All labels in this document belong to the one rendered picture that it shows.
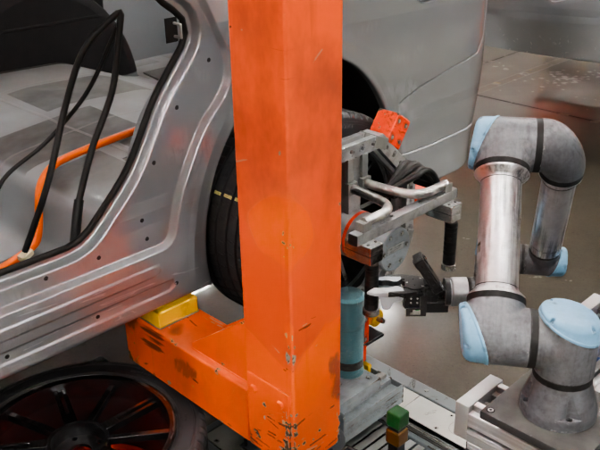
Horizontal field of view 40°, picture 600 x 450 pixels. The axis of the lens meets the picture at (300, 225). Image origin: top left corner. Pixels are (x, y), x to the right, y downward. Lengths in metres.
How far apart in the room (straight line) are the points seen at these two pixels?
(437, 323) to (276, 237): 1.93
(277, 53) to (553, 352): 0.76
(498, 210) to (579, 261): 2.48
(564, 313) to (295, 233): 0.55
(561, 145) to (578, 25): 2.80
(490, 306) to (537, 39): 3.15
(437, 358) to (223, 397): 1.40
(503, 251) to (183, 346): 0.90
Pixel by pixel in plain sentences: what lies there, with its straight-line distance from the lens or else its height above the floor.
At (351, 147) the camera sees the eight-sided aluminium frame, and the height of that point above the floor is 1.11.
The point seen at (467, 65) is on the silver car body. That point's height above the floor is 1.14.
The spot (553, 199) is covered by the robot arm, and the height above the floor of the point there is 1.13.
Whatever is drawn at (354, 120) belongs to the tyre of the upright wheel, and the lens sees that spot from 2.34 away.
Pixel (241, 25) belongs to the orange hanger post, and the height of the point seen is 1.55.
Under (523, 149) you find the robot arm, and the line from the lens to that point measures 1.78.
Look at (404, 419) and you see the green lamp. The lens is 1.98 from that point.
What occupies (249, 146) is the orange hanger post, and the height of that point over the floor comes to 1.31.
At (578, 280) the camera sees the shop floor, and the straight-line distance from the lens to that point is 4.01.
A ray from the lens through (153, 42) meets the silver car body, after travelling 4.16.
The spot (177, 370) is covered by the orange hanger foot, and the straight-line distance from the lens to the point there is 2.24.
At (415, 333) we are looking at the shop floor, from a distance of 3.48.
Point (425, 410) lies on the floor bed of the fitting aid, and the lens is 2.94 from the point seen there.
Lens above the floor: 1.87
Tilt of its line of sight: 25 degrees down
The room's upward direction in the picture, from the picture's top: 1 degrees counter-clockwise
